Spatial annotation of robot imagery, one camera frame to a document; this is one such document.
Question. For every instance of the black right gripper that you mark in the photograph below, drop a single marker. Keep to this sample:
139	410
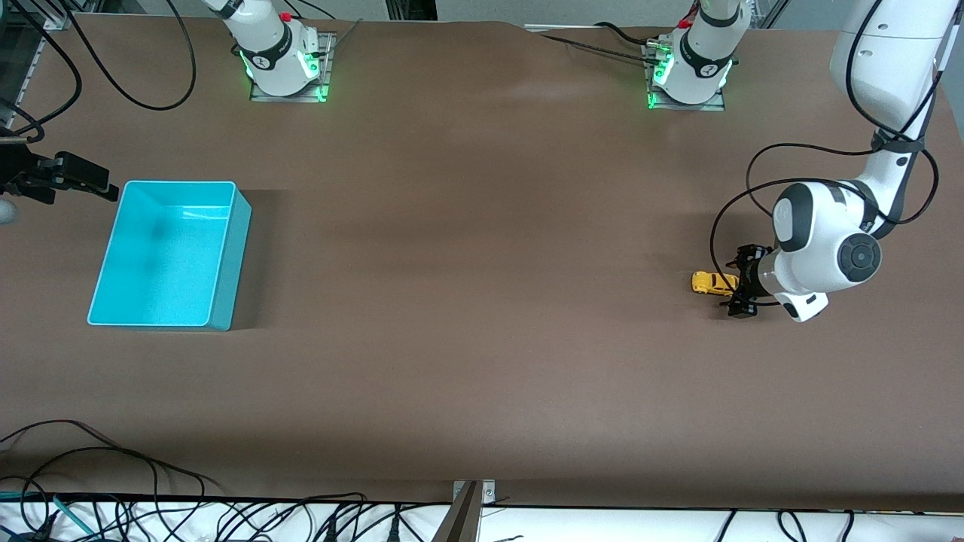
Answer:
16	175

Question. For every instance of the aluminium frame profile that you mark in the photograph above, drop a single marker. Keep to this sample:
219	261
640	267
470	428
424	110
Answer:
764	11
26	68

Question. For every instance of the small metal bracket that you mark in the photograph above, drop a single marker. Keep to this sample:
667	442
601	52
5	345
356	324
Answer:
488	489

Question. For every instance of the turquoise plastic bin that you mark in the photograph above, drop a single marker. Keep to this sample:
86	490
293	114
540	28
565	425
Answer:
166	263

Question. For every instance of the dark wedge post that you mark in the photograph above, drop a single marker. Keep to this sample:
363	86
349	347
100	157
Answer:
458	523

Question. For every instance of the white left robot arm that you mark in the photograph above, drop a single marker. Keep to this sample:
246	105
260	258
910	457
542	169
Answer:
828	226

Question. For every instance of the yellow beetle toy car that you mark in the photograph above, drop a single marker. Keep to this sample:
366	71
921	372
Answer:
708	282

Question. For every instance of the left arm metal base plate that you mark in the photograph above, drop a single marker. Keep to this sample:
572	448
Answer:
715	105

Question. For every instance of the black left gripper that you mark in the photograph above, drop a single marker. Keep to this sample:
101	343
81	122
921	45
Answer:
750	281

